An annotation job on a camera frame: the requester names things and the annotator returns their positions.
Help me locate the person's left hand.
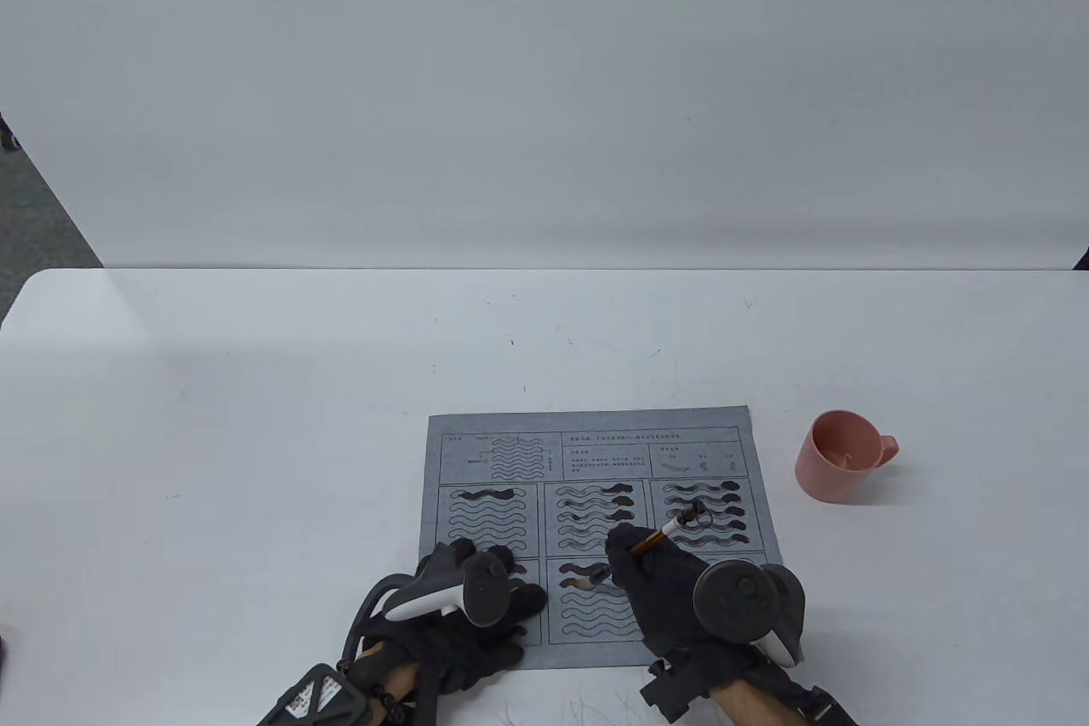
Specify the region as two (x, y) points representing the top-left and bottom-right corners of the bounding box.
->
(414, 540), (548, 695)

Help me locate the person's right hand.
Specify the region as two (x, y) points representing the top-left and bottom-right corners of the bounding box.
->
(605, 523), (806, 680)

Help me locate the brown calligraphy brush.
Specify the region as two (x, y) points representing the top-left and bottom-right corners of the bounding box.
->
(584, 503), (712, 590)

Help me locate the person's right forearm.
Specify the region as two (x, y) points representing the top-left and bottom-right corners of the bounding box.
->
(713, 679), (811, 726)

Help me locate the person's left forearm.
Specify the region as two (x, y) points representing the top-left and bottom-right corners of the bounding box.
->
(353, 643), (422, 706)

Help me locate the white and grey hand controller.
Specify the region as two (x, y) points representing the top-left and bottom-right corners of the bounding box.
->
(385, 551), (513, 630)

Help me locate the dark grey round hand controller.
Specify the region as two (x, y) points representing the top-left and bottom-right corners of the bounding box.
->
(693, 559), (807, 668)

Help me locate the grey brush practice sheet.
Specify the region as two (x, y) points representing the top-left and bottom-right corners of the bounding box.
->
(416, 405), (786, 672)

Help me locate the pink plastic cup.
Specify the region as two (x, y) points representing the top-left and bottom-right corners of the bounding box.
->
(795, 409), (900, 506)

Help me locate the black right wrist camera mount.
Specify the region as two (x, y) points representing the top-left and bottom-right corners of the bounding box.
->
(640, 656), (854, 726)

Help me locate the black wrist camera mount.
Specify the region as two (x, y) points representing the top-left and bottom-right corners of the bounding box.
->
(640, 656), (854, 726)
(254, 661), (379, 726)

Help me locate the black glove cable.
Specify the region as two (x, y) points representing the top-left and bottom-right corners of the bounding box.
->
(339, 571), (430, 676)

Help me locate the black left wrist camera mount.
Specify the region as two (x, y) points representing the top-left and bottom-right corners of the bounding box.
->
(254, 661), (379, 726)

